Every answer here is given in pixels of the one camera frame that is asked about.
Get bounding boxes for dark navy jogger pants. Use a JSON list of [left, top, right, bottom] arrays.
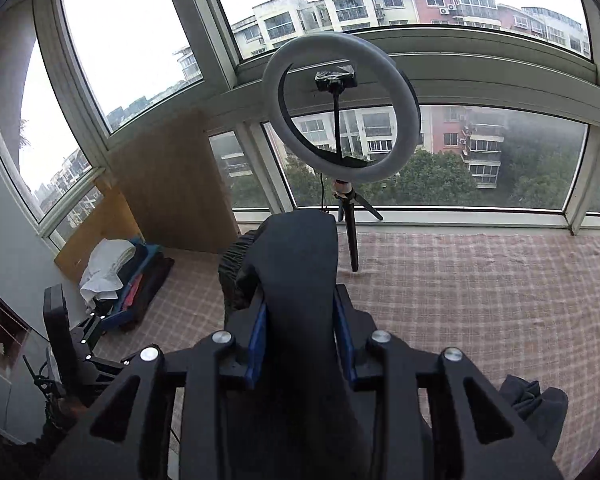
[[219, 210, 559, 479]]

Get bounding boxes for person's left hand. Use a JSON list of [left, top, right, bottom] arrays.
[[44, 396, 87, 432]]

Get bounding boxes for white folded garment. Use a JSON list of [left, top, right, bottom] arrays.
[[79, 238, 135, 309]]

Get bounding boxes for pink folded garment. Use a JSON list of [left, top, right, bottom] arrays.
[[122, 274, 143, 311]]

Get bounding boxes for dark brown folded garment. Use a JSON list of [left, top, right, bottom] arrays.
[[119, 252, 174, 332]]

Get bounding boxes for blue striped garment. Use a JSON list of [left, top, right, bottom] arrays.
[[97, 237, 162, 332]]

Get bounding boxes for wooden cabinet panel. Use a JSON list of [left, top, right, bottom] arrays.
[[55, 112, 238, 283]]

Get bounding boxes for black tripod stand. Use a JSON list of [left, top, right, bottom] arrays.
[[332, 179, 384, 272]]

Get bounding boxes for white ring light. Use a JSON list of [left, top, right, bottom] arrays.
[[261, 30, 423, 186]]

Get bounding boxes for small camera in ring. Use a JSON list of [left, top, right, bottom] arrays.
[[314, 65, 358, 96]]

